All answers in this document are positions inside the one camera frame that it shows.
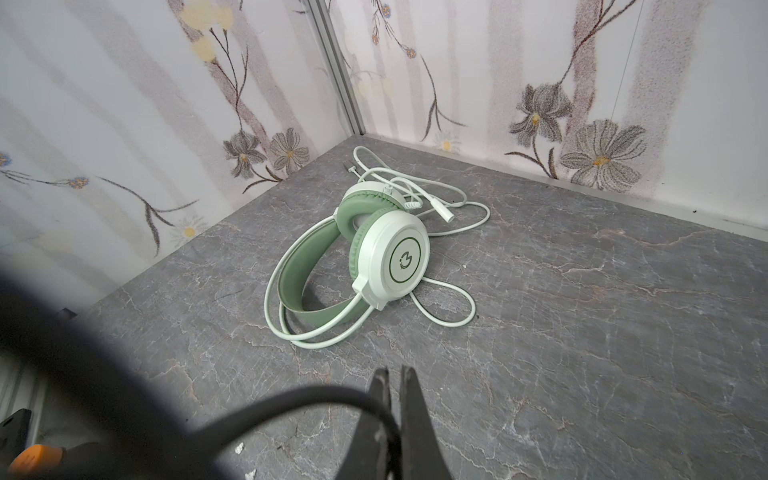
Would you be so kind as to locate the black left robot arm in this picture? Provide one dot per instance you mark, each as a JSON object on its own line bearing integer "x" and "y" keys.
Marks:
{"x": 13, "y": 436}

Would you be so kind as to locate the black wired headphones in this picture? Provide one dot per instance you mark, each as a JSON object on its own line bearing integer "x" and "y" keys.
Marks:
{"x": 149, "y": 438}

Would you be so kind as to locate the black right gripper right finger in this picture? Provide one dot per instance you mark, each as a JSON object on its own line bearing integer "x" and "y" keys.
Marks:
{"x": 421, "y": 457}

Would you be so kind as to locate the mint green wired headphones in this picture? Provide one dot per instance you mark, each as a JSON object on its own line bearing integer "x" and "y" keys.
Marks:
{"x": 381, "y": 216}

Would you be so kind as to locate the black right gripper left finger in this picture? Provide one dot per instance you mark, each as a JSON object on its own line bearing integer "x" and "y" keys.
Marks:
{"x": 368, "y": 453}

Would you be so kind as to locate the orange cap brown bottle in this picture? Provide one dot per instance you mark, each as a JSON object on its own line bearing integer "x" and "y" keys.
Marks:
{"x": 37, "y": 459}

